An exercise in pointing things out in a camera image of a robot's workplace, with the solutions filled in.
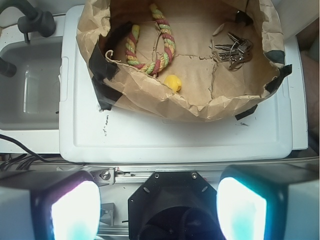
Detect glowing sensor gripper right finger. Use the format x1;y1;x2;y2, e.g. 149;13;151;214
216;164;320;240

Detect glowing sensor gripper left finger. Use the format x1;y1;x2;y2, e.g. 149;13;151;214
0;170;101;240

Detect silver key bunch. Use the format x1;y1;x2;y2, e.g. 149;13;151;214
211;32;254;71

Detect white plastic tray lid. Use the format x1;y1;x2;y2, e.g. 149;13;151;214
59;5;308;165

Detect yellow rubber duck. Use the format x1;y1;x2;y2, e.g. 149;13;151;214
163;74;182;93

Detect brown paper bag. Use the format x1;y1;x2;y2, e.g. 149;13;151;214
76;0;292;122

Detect dark grey faucet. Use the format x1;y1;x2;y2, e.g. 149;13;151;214
0;0;56;44

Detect black cables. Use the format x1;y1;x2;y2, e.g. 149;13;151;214
0;133;63;172

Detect aluminium frame rail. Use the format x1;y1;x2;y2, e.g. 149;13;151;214
56;163;226;186

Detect metal corner bracket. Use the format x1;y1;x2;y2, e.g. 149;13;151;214
99;202;115;227

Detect black octagonal mount plate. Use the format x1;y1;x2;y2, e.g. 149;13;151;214
128;171;225;240

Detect multicolour twisted rope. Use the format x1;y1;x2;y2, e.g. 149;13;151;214
124;3;177;78

